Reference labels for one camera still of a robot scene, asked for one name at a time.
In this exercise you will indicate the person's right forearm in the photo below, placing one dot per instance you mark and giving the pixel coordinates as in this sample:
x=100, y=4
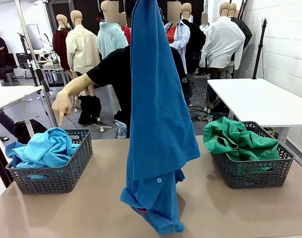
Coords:
x=78, y=84

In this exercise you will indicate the mannequin in white shirt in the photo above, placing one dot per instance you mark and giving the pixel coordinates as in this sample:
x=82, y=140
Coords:
x=222, y=42

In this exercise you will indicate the mannequin in pale blue sweater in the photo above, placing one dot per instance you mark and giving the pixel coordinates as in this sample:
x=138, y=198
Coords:
x=111, y=39

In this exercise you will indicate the background metal workbench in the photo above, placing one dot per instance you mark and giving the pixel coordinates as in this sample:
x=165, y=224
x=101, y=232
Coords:
x=52, y=72

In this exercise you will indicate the mannequin in black coat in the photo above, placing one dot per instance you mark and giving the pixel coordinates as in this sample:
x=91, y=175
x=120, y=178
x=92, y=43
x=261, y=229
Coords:
x=198, y=42

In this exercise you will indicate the mannequin in black jacket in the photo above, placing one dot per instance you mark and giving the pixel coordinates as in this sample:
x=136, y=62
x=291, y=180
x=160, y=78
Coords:
x=245, y=29

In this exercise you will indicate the person in black t-shirt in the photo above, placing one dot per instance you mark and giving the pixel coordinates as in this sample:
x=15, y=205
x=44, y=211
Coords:
x=111, y=67

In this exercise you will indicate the black tripod stand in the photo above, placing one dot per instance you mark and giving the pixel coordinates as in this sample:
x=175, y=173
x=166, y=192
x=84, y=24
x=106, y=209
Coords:
x=260, y=49

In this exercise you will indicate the large white table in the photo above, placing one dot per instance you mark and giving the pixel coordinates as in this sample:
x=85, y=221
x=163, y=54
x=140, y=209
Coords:
x=260, y=101

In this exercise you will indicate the blue denim jeans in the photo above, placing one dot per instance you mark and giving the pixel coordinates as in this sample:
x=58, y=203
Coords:
x=121, y=130

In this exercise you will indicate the white side table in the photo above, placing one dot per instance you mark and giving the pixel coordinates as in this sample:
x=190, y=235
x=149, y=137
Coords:
x=12, y=96

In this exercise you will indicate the person's right hand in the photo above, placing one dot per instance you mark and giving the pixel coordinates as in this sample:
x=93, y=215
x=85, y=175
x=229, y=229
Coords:
x=63, y=104

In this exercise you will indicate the grey woven-pattern plastic basket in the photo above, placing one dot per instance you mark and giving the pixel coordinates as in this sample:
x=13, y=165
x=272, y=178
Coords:
x=252, y=176
x=52, y=179

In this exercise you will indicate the black duffel bag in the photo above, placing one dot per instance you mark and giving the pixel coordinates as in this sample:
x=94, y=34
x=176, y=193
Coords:
x=220, y=109

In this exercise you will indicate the black backpack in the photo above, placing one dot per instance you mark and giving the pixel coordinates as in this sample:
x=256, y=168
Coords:
x=29, y=131

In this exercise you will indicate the mannequin in cream jacket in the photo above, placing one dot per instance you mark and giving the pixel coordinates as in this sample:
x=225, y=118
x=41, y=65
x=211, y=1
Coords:
x=83, y=49

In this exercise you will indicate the slanted metal pole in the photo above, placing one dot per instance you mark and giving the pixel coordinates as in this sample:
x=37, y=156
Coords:
x=37, y=67

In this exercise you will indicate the mannequin in red top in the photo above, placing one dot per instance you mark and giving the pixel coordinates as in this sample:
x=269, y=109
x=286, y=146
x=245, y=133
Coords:
x=126, y=32

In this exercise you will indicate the thin black light stand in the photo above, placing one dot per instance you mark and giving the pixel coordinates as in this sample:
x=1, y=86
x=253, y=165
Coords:
x=24, y=49

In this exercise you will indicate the white board panel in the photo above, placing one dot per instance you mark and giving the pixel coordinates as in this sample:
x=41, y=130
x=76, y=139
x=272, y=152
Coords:
x=33, y=37

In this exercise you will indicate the bystander in black clothes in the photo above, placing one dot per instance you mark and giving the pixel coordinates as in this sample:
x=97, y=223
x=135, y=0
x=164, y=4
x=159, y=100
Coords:
x=0, y=49

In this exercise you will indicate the mannequin in maroon top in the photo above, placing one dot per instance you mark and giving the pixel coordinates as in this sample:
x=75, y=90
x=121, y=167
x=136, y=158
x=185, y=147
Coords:
x=59, y=44

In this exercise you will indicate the black trousers on mannequin legs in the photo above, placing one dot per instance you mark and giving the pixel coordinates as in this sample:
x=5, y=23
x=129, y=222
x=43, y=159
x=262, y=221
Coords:
x=90, y=109

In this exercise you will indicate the bystander in light blue shirt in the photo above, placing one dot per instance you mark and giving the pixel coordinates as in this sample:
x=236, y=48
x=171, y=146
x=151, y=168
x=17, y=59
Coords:
x=182, y=37

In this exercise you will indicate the dark blue polo shirt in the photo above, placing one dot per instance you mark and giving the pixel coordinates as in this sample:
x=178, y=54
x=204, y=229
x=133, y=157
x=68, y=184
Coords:
x=156, y=99

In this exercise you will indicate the light blue terry garment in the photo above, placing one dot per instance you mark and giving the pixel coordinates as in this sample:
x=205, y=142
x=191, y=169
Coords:
x=47, y=148

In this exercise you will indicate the green cotton garment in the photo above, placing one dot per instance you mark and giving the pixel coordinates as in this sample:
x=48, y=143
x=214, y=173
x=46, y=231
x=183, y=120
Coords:
x=235, y=141

